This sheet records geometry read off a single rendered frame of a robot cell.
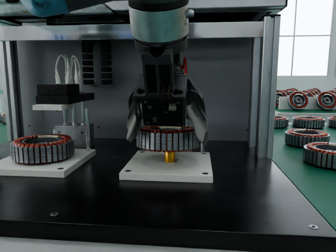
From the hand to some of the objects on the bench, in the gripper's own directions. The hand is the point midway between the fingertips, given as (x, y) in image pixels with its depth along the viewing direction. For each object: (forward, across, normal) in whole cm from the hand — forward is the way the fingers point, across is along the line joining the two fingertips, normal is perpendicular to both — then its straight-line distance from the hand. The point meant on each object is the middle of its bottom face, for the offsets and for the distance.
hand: (168, 139), depth 53 cm
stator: (+12, +34, +8) cm, 37 cm away
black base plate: (+7, -12, -2) cm, 14 cm away
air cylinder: (+12, -24, +10) cm, 28 cm away
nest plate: (+5, -24, -3) cm, 24 cm away
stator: (+4, -24, -2) cm, 24 cm away
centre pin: (+4, 0, -2) cm, 4 cm away
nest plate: (+5, 0, -2) cm, 5 cm away
